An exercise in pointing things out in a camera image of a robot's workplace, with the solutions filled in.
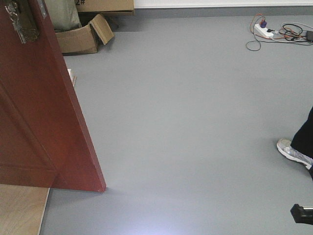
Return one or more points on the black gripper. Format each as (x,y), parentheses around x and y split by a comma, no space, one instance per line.
(302,214)

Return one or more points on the brown wooden door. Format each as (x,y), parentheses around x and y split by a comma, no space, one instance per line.
(44,139)

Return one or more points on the metal door latch plate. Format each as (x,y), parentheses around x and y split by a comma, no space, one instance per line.
(42,8)

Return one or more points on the person right leg black trousers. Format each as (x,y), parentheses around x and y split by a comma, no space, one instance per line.
(303,139)

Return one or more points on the silver white right sneaker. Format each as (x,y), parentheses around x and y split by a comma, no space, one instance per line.
(284,147)

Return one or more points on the black power adapter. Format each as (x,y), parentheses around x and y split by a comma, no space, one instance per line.
(309,36)

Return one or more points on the white power strip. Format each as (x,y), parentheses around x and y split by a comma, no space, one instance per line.
(262,32)

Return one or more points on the open flattened cardboard box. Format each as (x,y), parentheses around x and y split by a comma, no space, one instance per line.
(86,39)

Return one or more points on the plywood platform left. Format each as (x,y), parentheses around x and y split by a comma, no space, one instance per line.
(22,209)

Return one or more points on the cardboard box marked 2#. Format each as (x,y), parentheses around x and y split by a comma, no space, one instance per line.
(106,7)

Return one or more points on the large olive woven sack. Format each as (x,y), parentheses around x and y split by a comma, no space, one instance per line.
(63,14)

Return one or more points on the bronze door handle plate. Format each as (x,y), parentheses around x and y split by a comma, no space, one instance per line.
(22,20)

